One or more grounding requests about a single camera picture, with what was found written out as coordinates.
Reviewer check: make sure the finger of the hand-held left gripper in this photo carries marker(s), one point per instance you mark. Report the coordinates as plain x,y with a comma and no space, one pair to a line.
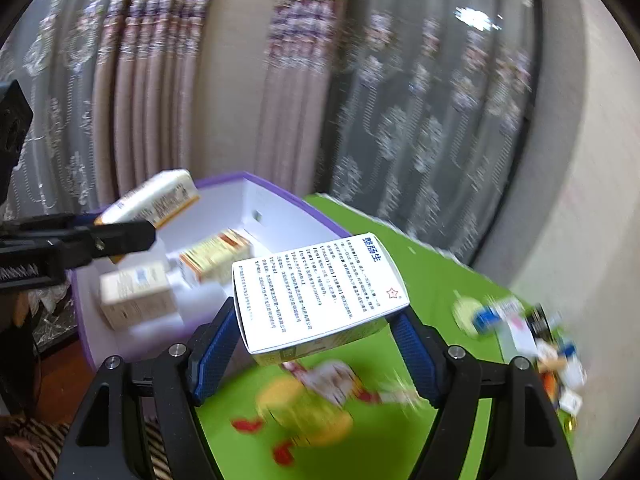
125,237
55,220

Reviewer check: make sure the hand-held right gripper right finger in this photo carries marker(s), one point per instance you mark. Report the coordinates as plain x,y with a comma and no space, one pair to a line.
415,355

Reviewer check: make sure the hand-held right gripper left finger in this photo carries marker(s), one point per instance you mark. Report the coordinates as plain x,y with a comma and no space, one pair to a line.
215,360

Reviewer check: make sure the white box with orange stripe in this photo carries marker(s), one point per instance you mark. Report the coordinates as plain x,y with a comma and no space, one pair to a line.
160,192

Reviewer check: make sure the white medicine box black text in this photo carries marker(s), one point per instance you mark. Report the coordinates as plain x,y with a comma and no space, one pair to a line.
310,290

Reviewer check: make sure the purple storage box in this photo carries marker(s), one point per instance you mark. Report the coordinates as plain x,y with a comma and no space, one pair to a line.
272,210

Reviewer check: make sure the green desktop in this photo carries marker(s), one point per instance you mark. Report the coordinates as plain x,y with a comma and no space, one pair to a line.
450,270

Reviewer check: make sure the grey sheer embroidered curtain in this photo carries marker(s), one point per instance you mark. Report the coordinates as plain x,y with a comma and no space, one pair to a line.
50,85
425,110

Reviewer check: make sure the white blue medicine box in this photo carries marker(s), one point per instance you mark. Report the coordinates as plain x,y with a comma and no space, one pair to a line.
135,295

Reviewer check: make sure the pale green round item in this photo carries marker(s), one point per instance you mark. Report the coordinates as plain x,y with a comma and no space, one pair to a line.
467,312

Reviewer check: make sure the blue thread spool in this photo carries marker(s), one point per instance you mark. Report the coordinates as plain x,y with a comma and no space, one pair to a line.
486,321

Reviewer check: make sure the yellow orange medicine box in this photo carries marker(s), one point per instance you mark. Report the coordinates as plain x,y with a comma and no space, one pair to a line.
215,255

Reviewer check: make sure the clear plastic bag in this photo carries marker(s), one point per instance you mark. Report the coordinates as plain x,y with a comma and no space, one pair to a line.
50,315

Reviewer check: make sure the white box with red mark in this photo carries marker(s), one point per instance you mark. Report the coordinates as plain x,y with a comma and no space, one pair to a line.
515,325

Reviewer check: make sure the dark small item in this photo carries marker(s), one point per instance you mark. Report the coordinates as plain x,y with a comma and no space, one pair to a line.
544,321

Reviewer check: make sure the pink floral curtain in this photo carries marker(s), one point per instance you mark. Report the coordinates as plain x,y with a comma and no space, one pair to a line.
150,60

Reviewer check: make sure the white blue small box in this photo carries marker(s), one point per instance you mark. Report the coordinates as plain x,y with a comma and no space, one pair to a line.
570,365

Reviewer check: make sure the striped cloth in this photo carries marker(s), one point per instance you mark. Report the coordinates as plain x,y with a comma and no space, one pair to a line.
30,450

